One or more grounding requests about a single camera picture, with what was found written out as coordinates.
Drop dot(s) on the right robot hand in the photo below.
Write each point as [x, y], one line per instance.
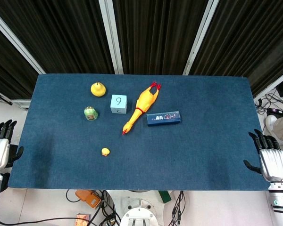
[272, 162]

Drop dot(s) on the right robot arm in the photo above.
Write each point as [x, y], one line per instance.
[281, 202]

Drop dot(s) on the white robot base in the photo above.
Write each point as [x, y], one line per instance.
[139, 212]

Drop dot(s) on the long yellow rubber chicken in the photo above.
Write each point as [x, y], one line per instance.
[141, 107]

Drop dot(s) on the white sneaker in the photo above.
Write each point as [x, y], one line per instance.
[271, 122]

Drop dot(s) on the black power strip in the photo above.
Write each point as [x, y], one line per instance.
[278, 110]

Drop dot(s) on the green-hooded doll head figurine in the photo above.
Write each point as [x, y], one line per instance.
[91, 113]

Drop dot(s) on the orange device box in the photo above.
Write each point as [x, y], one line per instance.
[87, 198]

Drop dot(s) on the small orange printed carton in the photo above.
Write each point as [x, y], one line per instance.
[83, 219]

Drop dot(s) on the green block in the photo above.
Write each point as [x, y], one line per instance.
[164, 196]

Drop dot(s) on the yellow pear-shaped toy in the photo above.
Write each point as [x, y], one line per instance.
[98, 89]

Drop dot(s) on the dark blue printed box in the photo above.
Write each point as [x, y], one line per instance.
[163, 118]

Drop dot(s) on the light blue number cube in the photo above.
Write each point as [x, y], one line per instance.
[119, 103]

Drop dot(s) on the blue felt table mat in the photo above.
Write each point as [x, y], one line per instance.
[141, 136]

